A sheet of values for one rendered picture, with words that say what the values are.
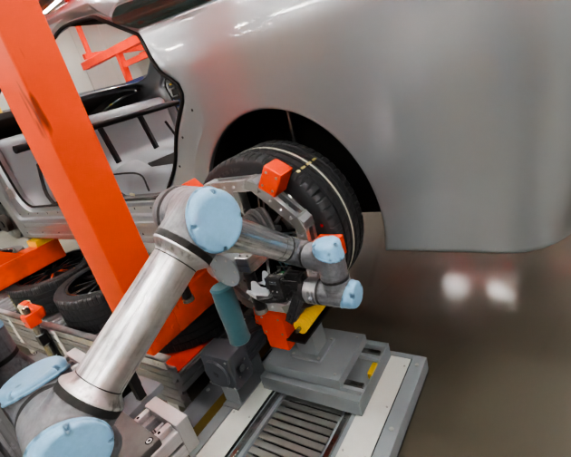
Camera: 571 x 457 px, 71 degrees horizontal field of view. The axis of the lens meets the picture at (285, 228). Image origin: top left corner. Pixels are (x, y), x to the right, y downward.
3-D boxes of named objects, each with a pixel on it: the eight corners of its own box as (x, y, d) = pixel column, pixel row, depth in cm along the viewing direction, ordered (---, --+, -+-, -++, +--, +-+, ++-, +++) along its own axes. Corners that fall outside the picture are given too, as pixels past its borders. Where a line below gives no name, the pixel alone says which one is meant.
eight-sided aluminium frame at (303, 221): (337, 309, 147) (301, 169, 127) (329, 320, 142) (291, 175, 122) (227, 296, 178) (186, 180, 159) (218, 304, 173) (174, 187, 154)
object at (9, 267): (67, 255, 321) (46, 216, 308) (-1, 292, 282) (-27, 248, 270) (56, 255, 331) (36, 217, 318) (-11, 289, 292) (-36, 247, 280)
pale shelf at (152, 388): (164, 388, 156) (161, 382, 155) (130, 422, 144) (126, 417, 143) (103, 366, 181) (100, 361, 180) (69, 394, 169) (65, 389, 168)
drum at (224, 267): (278, 259, 151) (268, 226, 146) (246, 290, 136) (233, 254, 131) (250, 257, 159) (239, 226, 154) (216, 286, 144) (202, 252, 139)
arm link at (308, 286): (330, 295, 113) (316, 312, 107) (316, 293, 116) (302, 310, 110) (324, 272, 111) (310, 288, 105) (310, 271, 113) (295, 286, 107)
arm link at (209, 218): (64, 455, 72) (218, 206, 87) (87, 508, 61) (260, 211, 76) (-5, 441, 65) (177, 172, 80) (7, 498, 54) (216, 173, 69)
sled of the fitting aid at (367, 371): (391, 357, 187) (388, 340, 184) (362, 418, 161) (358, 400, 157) (301, 340, 216) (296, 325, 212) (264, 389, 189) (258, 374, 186)
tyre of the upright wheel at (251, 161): (223, 238, 202) (338, 305, 181) (191, 261, 184) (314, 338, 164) (240, 113, 162) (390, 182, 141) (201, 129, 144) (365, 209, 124)
